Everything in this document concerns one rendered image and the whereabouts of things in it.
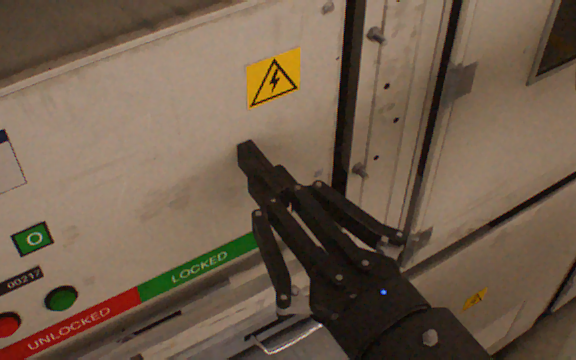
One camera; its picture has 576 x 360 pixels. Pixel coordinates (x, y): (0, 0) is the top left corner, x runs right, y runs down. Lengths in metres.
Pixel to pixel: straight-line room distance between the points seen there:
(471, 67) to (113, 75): 0.41
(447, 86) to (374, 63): 0.10
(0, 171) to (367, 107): 0.39
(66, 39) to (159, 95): 0.09
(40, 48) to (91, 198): 0.14
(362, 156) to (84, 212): 0.34
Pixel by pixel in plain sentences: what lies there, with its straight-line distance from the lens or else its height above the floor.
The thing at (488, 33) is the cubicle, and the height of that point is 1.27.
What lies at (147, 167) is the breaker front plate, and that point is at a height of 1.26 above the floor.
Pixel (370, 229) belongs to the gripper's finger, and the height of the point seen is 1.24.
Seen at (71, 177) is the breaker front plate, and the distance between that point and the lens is 0.55.
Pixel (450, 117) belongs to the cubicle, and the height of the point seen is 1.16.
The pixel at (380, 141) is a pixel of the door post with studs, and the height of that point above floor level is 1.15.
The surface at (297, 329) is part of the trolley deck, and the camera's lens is 0.95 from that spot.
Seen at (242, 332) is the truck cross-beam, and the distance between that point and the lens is 0.87.
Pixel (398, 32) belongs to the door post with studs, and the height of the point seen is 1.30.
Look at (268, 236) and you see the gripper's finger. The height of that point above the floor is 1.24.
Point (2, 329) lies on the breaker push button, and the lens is 0.66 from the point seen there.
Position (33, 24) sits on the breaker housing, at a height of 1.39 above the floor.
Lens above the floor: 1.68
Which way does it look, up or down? 48 degrees down
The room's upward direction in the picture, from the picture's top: straight up
